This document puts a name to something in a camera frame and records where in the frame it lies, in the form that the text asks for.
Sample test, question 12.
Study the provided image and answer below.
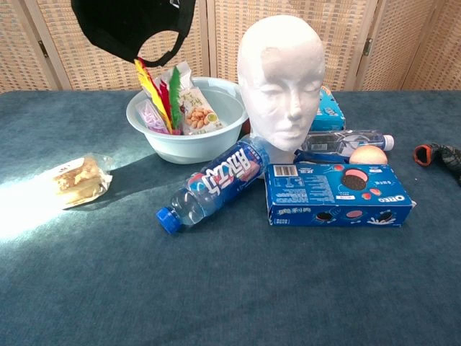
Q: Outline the black baseball cap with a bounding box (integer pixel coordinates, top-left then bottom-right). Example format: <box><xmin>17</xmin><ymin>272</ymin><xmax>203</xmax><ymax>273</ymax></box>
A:
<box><xmin>71</xmin><ymin>0</ymin><xmax>197</xmax><ymax>68</ymax></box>

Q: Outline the blue Pepsi bottle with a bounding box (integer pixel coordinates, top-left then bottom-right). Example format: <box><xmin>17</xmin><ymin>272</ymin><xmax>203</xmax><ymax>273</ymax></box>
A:
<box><xmin>155</xmin><ymin>135</ymin><xmax>272</xmax><ymax>236</ymax></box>

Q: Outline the light blue plastic bowl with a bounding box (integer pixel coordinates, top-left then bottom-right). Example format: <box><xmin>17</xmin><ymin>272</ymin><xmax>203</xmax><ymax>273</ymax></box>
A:
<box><xmin>125</xmin><ymin>76</ymin><xmax>250</xmax><ymax>165</ymax></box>

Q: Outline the nut snack packet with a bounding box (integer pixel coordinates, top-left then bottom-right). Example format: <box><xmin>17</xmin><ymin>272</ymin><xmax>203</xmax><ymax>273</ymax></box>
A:
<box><xmin>177</xmin><ymin>86</ymin><xmax>225</xmax><ymax>136</ymax></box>

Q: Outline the blue plastic packet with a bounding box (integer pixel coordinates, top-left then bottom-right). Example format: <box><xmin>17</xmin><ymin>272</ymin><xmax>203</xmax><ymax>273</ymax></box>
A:
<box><xmin>292</xmin><ymin>148</ymin><xmax>351</xmax><ymax>166</ymax></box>

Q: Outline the blue Oreo box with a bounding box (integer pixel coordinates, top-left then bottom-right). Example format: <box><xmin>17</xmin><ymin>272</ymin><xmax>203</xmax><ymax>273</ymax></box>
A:
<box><xmin>263</xmin><ymin>162</ymin><xmax>419</xmax><ymax>229</ymax></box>

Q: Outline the purple white snack packet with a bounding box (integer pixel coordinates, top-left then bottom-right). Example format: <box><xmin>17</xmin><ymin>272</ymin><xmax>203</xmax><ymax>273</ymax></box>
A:
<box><xmin>135</xmin><ymin>99</ymin><xmax>169</xmax><ymax>135</ymax></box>

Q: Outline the white foam mannequin head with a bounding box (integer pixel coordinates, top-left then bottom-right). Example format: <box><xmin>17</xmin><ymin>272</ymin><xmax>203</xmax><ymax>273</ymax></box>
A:
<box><xmin>236</xmin><ymin>15</ymin><xmax>327</xmax><ymax>165</ymax></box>

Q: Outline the colourful feather shuttlecock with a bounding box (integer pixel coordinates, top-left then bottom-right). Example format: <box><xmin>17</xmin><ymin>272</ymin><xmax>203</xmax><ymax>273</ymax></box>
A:
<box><xmin>133</xmin><ymin>56</ymin><xmax>183</xmax><ymax>136</ymax></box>

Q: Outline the clear water bottle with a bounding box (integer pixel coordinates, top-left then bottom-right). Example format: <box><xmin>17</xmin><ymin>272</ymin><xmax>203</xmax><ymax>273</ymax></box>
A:
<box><xmin>300</xmin><ymin>129</ymin><xmax>396</xmax><ymax>159</ymax></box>

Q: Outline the blue cookie box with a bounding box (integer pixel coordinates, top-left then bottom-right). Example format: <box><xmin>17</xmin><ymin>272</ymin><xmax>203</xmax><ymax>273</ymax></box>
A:
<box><xmin>308</xmin><ymin>85</ymin><xmax>347</xmax><ymax>133</ymax></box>

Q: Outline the blue tablecloth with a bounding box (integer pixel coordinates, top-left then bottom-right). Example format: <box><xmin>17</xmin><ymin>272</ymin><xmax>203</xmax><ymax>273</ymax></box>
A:
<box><xmin>0</xmin><ymin>89</ymin><xmax>461</xmax><ymax>346</ymax></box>

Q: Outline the peach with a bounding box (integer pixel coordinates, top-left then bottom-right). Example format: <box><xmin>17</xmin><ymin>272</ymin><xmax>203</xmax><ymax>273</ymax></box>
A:
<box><xmin>349</xmin><ymin>144</ymin><xmax>390</xmax><ymax>167</ymax></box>

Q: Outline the bread in clear bag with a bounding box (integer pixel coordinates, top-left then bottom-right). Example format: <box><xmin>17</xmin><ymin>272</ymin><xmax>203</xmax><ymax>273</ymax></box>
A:
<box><xmin>49</xmin><ymin>152</ymin><xmax>115</xmax><ymax>210</ymax></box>

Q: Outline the woven folding screen panel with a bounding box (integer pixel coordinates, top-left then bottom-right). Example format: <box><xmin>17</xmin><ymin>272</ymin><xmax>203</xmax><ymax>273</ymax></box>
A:
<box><xmin>401</xmin><ymin>0</ymin><xmax>461</xmax><ymax>92</ymax></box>
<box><xmin>0</xmin><ymin>0</ymin><xmax>63</xmax><ymax>93</ymax></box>
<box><xmin>21</xmin><ymin>0</ymin><xmax>212</xmax><ymax>92</ymax></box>
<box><xmin>206</xmin><ymin>0</ymin><xmax>380</xmax><ymax>92</ymax></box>
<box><xmin>354</xmin><ymin>0</ymin><xmax>446</xmax><ymax>92</ymax></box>

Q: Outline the grey knitted work glove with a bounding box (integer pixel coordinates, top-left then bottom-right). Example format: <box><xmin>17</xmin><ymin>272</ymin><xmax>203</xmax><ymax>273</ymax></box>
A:
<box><xmin>412</xmin><ymin>142</ymin><xmax>461</xmax><ymax>187</ymax></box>

